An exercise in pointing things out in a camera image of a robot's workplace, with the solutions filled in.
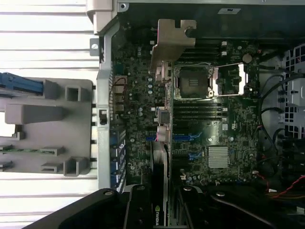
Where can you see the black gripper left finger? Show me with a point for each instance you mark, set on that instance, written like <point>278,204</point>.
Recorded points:
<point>140,207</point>

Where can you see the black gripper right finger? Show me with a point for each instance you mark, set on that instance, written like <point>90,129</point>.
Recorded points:
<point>190,205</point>

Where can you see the short blue expansion slot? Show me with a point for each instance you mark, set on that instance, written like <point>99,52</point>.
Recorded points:
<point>196,156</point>

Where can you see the silver finned chipset heatsink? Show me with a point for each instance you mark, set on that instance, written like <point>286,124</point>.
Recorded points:
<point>219,156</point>

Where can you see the long blue expansion slot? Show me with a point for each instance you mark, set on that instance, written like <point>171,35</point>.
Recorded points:
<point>186,138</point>

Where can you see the green motherboard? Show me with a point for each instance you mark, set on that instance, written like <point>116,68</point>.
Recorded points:
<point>238,133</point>

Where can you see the black RAM slot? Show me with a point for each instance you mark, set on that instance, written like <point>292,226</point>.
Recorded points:
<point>209,43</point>
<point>205,57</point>
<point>200,102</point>
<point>205,52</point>
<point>200,107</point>
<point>200,118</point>
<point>200,113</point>
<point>207,47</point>

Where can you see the grey plastic parts rack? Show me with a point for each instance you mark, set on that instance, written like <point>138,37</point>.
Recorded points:
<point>78,133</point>

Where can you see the dark grey open PC case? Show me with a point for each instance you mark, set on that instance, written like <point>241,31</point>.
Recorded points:
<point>104,95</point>

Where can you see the CPU socket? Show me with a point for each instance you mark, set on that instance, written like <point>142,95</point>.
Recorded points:
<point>193,82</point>

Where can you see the green RAM stick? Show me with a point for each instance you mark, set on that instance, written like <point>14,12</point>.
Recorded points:
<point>23,150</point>

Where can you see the silver socket cover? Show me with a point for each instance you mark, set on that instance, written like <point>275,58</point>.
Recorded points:
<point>242,78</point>

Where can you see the perforated silver disk bay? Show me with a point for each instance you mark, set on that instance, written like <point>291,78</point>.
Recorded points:
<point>295,114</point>

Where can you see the silver coin battery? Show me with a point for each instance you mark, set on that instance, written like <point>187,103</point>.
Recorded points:
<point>247,58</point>

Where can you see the hard disk with blue caddy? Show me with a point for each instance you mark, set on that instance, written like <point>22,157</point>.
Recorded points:
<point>19,82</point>

